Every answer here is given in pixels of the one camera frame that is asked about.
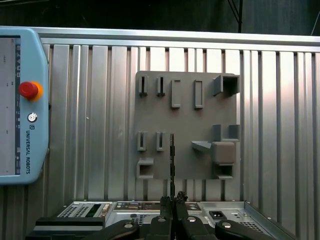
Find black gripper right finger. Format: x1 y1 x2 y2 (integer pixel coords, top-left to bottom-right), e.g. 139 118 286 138
175 191 277 240

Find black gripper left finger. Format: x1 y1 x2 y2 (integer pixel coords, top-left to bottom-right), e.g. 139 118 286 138
82 196 175 240

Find blue RAM stick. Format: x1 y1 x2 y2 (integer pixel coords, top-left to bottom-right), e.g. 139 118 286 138
169 133 177 201

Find grey-brown square block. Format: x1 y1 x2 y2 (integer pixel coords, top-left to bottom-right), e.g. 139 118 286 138
211 141 236 165

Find black PC case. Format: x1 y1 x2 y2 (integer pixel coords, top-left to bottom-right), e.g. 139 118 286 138
24 199 301 240

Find grey parts rack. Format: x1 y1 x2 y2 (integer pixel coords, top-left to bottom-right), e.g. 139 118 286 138
133 70 241 181

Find pale blue teach pendant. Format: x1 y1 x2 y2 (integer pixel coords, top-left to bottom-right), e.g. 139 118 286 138
0 26 50 186

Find thin black cable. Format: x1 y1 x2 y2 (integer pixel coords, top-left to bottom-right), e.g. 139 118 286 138
226 0 245 33

